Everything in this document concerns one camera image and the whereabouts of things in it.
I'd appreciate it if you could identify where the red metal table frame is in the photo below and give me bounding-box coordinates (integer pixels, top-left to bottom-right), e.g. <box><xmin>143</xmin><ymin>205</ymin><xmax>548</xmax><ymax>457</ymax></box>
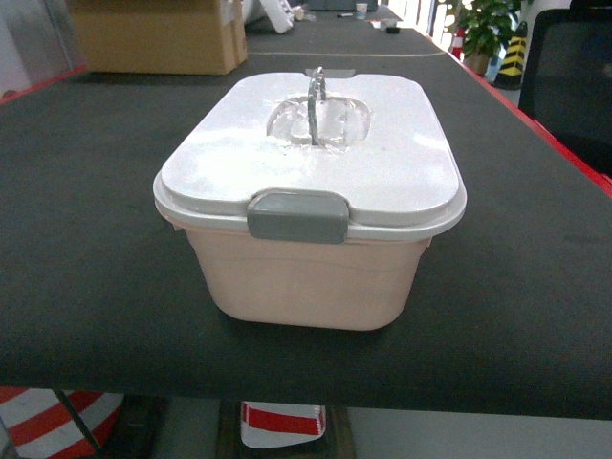
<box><xmin>1</xmin><ymin>47</ymin><xmax>611</xmax><ymax>208</ymax></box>

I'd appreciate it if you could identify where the red white traffic cone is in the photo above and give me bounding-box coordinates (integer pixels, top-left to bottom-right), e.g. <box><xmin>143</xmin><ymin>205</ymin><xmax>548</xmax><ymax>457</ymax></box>
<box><xmin>450</xmin><ymin>27</ymin><xmax>465</xmax><ymax>61</ymax></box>

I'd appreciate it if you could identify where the white paper cup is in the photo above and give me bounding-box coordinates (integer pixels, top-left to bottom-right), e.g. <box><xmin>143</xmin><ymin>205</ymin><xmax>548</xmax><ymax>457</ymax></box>
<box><xmin>355</xmin><ymin>2</ymin><xmax>368</xmax><ymax>20</ymax></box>

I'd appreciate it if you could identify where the black mesh chair back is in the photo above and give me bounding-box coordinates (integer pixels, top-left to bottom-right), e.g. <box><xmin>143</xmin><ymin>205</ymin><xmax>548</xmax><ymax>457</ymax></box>
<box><xmin>519</xmin><ymin>1</ymin><xmax>611</xmax><ymax>177</ymax></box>

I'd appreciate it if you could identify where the brown cardboard box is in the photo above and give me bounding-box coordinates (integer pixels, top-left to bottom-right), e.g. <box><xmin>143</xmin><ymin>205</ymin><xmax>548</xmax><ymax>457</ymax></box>
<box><xmin>67</xmin><ymin>0</ymin><xmax>248</xmax><ymax>76</ymax></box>

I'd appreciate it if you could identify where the green potted plant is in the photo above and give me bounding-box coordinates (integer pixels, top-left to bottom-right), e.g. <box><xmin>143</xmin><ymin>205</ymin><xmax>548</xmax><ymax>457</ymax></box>
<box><xmin>458</xmin><ymin>1</ymin><xmax>521</xmax><ymax>77</ymax></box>

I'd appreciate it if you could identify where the white box lid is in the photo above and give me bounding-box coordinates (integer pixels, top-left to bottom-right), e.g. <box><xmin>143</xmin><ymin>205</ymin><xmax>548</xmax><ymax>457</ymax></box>
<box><xmin>153</xmin><ymin>73</ymin><xmax>468</xmax><ymax>241</ymax></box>

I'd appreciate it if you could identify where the grey near lid latch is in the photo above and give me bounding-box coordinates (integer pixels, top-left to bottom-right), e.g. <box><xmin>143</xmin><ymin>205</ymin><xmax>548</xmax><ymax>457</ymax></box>
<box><xmin>247</xmin><ymin>189</ymin><xmax>349</xmax><ymax>245</ymax></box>

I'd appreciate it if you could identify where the pink plastic storage box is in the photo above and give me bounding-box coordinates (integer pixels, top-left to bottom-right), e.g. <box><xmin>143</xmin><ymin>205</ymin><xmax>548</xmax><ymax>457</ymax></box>
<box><xmin>158</xmin><ymin>208</ymin><xmax>430</xmax><ymax>331</ymax></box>

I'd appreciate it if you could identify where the yellow black traffic cone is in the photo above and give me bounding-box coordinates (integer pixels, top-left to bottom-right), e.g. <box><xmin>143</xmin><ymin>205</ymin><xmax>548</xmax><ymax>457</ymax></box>
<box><xmin>492</xmin><ymin>21</ymin><xmax>528</xmax><ymax>90</ymax></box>

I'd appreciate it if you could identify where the grey lid handle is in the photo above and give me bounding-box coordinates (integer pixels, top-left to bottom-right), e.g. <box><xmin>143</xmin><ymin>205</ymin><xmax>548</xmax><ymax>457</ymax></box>
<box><xmin>307</xmin><ymin>67</ymin><xmax>327</xmax><ymax>145</ymax></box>

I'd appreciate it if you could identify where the red white striped cone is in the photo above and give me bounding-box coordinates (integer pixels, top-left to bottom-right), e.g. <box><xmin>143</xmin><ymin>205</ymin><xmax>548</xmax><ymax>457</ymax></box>
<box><xmin>1</xmin><ymin>386</ymin><xmax>124</xmax><ymax>458</ymax></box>
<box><xmin>216</xmin><ymin>400</ymin><xmax>358</xmax><ymax>459</ymax></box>

